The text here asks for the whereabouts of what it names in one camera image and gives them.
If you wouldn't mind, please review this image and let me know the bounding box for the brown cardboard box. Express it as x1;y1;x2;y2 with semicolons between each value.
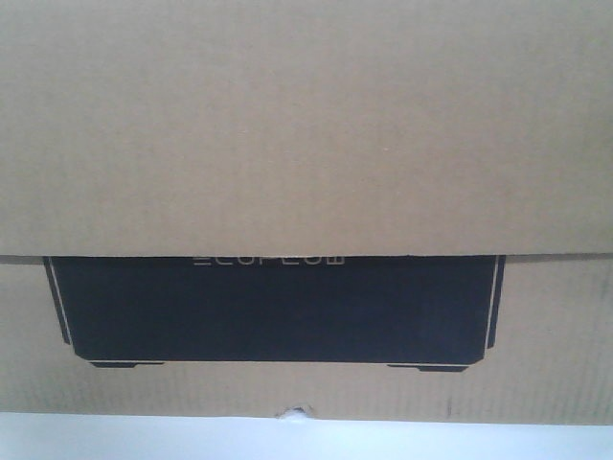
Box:
1;1;612;425

